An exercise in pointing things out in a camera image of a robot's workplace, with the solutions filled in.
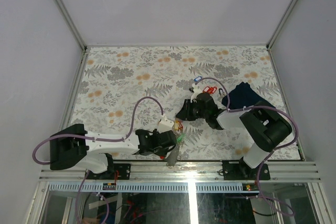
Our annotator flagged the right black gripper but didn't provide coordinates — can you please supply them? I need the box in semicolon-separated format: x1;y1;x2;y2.
176;99;209;121

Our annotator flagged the red key tag with key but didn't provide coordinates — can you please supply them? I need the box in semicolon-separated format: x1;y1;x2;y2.
174;120;183;132

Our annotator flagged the green key tag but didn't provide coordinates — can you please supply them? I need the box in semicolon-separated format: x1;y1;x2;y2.
176;133;185;143

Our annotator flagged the metal key holder red handle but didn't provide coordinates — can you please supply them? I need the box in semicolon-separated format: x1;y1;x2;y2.
165;144;180;167

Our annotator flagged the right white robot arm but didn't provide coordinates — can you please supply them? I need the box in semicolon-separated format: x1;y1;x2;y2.
176;93;292;179

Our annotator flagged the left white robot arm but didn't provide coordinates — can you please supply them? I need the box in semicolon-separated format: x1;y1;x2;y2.
49;124;177;179

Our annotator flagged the red key tags bunch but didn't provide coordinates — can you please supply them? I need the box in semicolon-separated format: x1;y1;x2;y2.
203;86;217;94

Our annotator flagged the blue key tag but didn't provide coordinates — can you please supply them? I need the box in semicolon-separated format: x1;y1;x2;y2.
194;76;202;82

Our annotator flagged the dark blue cloth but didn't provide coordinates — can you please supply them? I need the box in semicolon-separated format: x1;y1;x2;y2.
229;82;274;110

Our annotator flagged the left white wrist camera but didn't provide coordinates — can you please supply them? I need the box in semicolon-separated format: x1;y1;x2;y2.
157;114;174;133

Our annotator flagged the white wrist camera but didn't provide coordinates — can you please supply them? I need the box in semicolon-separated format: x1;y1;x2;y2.
157;114;174;133
190;84;203;102

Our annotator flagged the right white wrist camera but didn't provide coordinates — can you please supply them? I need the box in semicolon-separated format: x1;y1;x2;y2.
190;84;203;102

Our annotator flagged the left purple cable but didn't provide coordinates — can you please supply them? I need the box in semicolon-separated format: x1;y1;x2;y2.
31;97;165;166

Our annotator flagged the purple cable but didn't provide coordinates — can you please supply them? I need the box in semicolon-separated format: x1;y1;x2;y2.
31;97;165;166
193;77;300;217

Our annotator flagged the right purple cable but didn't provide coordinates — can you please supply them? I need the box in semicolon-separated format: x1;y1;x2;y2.
193;77;300;217

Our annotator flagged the grey slotted cable duct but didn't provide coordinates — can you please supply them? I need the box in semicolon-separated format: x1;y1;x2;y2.
49;182;259;194

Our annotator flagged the aluminium front rail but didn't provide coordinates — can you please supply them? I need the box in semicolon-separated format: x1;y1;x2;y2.
39;161;321;183

